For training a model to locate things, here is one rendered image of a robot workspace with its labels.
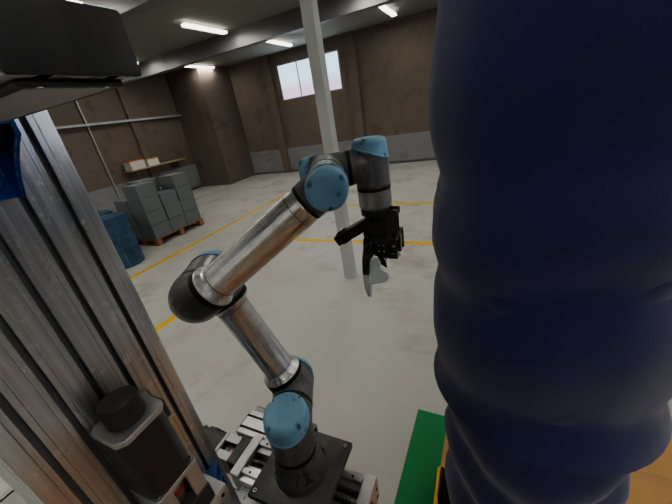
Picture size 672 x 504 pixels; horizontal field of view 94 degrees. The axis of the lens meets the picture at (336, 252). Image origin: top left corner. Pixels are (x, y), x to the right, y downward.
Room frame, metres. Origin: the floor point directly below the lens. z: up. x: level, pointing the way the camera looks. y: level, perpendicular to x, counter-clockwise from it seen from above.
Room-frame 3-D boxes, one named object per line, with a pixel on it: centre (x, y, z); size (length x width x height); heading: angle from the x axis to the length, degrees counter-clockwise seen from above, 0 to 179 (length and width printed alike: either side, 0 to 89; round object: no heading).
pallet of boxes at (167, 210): (6.79, 3.61, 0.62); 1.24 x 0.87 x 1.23; 153
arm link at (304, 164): (0.67, -0.01, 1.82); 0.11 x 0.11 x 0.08; 88
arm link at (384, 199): (0.69, -0.11, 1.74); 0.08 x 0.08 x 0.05
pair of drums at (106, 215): (5.55, 4.02, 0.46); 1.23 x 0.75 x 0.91; 62
